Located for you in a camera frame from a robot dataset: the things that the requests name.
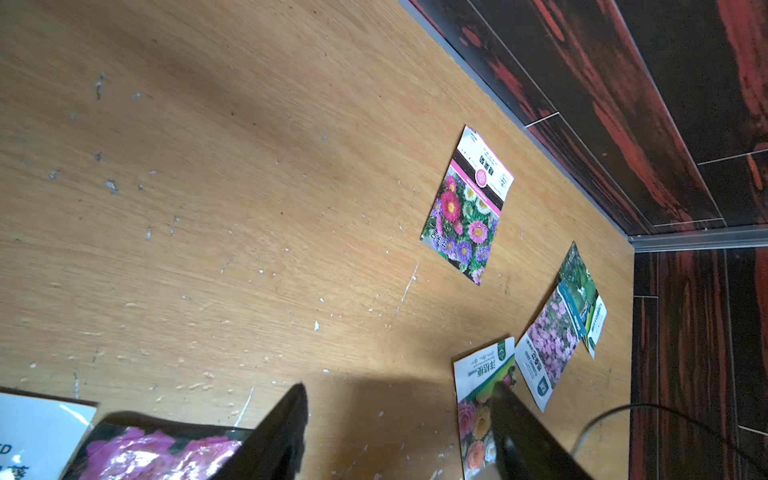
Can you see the aluminium corner post right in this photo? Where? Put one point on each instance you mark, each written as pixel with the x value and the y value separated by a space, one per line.
pixel 754 236

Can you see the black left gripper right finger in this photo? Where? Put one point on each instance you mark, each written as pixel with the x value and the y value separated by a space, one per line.
pixel 525 449

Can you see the yellow marigold seed packet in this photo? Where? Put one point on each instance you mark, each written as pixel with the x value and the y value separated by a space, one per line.
pixel 40 434

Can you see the pink cosmos seed packet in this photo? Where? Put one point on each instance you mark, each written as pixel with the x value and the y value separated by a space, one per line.
pixel 548 344

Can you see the magenta flower green seed packet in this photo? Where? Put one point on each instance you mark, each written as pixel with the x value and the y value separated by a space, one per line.
pixel 154 451

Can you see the green gourd seed packet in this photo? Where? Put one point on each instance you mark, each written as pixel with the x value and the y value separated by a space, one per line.
pixel 587 307

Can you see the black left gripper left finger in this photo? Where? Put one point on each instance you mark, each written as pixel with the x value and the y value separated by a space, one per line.
pixel 275 449

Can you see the aster flower seed packet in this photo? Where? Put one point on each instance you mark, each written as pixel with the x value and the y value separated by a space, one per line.
pixel 464 217

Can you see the mixed ranunculus seed packet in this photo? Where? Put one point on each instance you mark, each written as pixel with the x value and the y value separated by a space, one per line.
pixel 476 375

